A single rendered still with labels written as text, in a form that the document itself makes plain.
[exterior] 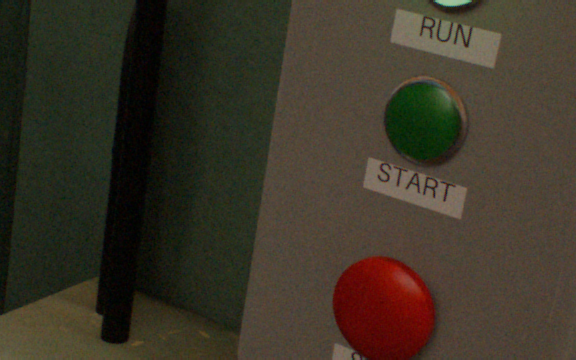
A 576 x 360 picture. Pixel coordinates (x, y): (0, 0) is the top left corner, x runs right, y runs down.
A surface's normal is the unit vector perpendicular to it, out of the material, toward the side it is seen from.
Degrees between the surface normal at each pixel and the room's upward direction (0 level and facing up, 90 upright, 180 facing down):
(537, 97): 90
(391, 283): 81
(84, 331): 0
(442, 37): 90
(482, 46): 90
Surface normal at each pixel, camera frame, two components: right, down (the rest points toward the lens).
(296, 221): -0.51, 0.19
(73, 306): 0.15, -0.94
